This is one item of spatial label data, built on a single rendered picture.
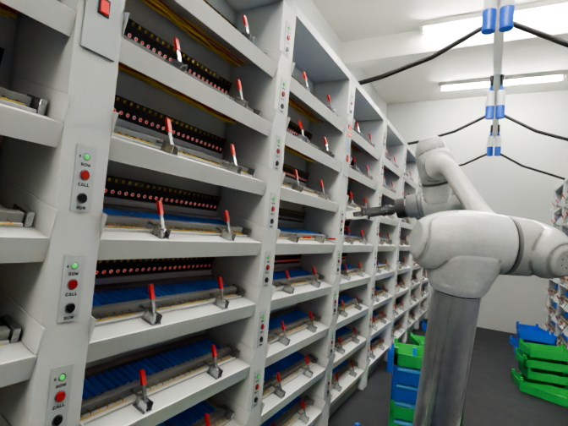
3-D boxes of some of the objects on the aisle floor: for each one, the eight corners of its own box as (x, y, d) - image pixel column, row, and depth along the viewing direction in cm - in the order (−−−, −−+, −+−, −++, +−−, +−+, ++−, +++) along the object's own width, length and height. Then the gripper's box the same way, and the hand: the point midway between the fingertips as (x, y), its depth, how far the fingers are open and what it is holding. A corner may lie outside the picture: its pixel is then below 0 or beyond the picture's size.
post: (327, 428, 194) (356, 79, 202) (320, 437, 185) (350, 72, 193) (292, 417, 203) (320, 83, 211) (284, 423, 195) (314, 76, 203)
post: (251, 513, 132) (297, 5, 140) (236, 531, 124) (285, -10, 132) (206, 489, 142) (251, 16, 150) (188, 505, 134) (237, 2, 141)
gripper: (403, 215, 136) (341, 224, 147) (412, 218, 153) (356, 226, 164) (400, 194, 137) (338, 204, 148) (410, 199, 154) (354, 209, 165)
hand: (355, 215), depth 154 cm, fingers open, 6 cm apart
